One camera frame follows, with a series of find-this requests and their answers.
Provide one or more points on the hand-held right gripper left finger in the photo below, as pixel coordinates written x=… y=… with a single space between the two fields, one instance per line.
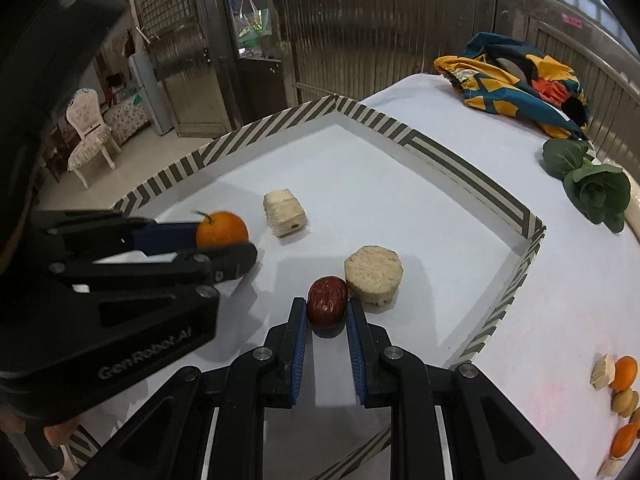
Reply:
x=299 y=350

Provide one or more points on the red date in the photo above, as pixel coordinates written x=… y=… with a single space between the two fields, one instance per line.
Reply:
x=327 y=300

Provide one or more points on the clear hanging bag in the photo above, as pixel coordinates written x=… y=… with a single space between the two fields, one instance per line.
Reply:
x=252 y=25

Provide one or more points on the green bok choy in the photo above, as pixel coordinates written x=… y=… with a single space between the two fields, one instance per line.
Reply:
x=597 y=187

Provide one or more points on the ribbed metal door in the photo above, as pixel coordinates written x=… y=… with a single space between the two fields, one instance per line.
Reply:
x=375 y=35

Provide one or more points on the floral covered table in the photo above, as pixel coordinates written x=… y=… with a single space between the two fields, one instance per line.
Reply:
x=125 y=117

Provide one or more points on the red wall sticker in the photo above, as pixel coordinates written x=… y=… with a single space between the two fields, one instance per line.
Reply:
x=572 y=20

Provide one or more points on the metal lattice door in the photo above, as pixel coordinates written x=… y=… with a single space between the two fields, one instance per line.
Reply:
x=185 y=35

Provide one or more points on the metal fence panel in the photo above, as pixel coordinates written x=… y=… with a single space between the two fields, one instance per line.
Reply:
x=600 y=70

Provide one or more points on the white tray with striped rim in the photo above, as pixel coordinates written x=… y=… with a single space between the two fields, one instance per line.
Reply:
x=400 y=200

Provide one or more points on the orange mandarin with stem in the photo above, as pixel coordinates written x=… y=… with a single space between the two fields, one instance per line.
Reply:
x=222 y=230

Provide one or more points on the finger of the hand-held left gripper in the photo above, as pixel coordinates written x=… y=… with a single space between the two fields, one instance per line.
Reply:
x=170 y=235
x=230 y=262

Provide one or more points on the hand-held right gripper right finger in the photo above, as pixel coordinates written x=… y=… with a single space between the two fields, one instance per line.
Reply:
x=356 y=352

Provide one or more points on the white refrigerator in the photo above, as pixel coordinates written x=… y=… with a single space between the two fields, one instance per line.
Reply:
x=150 y=95

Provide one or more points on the person's left hand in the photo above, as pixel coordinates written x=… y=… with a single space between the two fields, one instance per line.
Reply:
x=61 y=434

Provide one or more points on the white upholstered chair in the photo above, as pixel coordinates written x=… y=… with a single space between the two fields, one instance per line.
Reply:
x=87 y=140

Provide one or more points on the colourful patterned cloth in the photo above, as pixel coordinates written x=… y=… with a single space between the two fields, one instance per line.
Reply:
x=500 y=95

